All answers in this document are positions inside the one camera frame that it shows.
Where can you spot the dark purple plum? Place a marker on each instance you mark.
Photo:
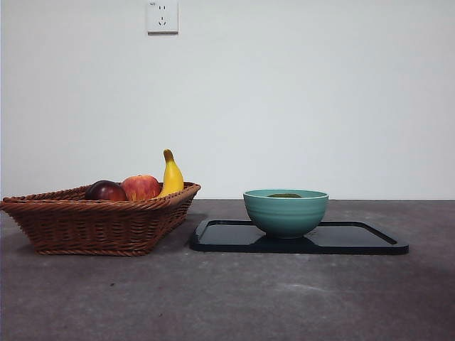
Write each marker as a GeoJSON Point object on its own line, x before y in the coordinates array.
{"type": "Point", "coordinates": [106, 190]}

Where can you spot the black rectangular tray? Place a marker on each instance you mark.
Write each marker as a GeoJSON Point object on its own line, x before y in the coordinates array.
{"type": "Point", "coordinates": [227, 241]}

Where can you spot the white wall socket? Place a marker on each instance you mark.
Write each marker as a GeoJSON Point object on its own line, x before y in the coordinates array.
{"type": "Point", "coordinates": [163, 17]}

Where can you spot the teal ceramic bowl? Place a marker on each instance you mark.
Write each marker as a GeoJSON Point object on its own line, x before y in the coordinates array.
{"type": "Point", "coordinates": [286, 216]}

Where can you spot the red apple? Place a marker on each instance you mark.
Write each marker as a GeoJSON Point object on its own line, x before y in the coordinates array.
{"type": "Point", "coordinates": [141, 186]}

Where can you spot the yellow banana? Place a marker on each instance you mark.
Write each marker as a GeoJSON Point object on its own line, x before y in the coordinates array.
{"type": "Point", "coordinates": [173, 177]}

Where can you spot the brown wicker basket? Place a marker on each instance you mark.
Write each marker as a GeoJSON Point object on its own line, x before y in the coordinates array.
{"type": "Point", "coordinates": [92, 227]}

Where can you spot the green avocado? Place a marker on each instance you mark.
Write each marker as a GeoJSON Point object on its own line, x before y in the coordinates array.
{"type": "Point", "coordinates": [284, 195]}

